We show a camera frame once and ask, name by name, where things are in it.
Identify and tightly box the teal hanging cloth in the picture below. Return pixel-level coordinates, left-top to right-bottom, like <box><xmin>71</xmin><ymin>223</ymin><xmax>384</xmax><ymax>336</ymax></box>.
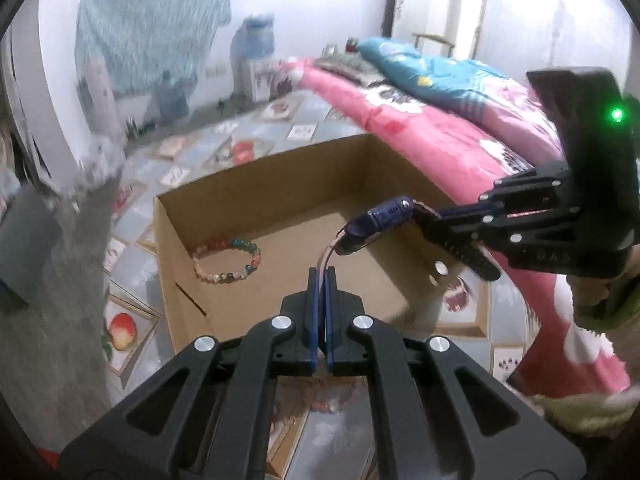
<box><xmin>75</xmin><ymin>0</ymin><xmax>233</xmax><ymax>97</ymax></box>

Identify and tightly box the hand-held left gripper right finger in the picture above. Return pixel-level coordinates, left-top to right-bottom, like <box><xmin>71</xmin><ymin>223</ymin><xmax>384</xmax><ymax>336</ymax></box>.
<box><xmin>325</xmin><ymin>269</ymin><xmax>586</xmax><ymax>480</ymax></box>

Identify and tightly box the pink floral blanket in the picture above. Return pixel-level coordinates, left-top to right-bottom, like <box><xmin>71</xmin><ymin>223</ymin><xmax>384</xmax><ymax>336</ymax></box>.
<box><xmin>295</xmin><ymin>57</ymin><xmax>632</xmax><ymax>397</ymax></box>

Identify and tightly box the multicolour bead bracelet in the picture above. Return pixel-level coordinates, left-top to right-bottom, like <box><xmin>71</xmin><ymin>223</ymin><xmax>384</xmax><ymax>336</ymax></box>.
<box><xmin>191</xmin><ymin>237</ymin><xmax>263</xmax><ymax>284</ymax></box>

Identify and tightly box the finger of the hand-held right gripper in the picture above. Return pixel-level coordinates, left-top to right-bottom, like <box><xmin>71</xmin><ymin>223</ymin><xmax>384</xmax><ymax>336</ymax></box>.
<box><xmin>345</xmin><ymin>160</ymin><xmax>576</xmax><ymax>257</ymax></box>
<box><xmin>417</xmin><ymin>205</ymin><xmax>581</xmax><ymax>286</ymax></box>

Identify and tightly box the wooden chair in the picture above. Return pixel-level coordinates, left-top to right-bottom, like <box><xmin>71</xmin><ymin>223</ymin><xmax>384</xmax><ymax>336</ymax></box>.
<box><xmin>412</xmin><ymin>31</ymin><xmax>457</xmax><ymax>59</ymax></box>

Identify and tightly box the blue patterned pillow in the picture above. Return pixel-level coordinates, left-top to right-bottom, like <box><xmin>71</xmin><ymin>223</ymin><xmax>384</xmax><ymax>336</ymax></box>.
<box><xmin>357</xmin><ymin>37</ymin><xmax>532</xmax><ymax>127</ymax></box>

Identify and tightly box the water dispenser bottle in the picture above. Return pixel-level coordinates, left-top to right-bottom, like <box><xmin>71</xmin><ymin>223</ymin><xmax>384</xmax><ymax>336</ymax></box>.
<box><xmin>230</xmin><ymin>12</ymin><xmax>277</xmax><ymax>61</ymax></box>

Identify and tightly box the brown cardboard box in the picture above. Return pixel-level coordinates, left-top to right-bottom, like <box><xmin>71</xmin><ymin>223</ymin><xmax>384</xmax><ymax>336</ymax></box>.
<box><xmin>152</xmin><ymin>132</ymin><xmax>493</xmax><ymax>478</ymax></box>

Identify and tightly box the white water dispenser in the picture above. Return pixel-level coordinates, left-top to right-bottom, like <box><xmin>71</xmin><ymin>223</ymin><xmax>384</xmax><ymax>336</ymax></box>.
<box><xmin>232</xmin><ymin>57</ymin><xmax>297</xmax><ymax>103</ymax></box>

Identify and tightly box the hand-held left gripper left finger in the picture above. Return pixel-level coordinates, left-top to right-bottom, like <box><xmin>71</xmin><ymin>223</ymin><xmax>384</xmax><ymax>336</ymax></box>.
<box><xmin>60</xmin><ymin>267</ymin><xmax>325</xmax><ymax>480</ymax></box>

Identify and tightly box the grey patterned pillow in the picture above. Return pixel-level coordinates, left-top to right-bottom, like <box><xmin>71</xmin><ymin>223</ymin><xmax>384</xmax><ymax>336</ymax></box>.
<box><xmin>314</xmin><ymin>51</ymin><xmax>387</xmax><ymax>87</ymax></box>

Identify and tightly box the thin pink bracelet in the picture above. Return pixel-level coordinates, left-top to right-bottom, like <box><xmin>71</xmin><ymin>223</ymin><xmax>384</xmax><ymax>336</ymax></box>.
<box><xmin>317</xmin><ymin>200</ymin><xmax>443</xmax><ymax>286</ymax></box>

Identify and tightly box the person's right hand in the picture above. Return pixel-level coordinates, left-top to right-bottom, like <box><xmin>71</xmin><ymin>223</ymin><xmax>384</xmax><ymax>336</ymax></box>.
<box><xmin>571</xmin><ymin>275</ymin><xmax>611</xmax><ymax>312</ymax></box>

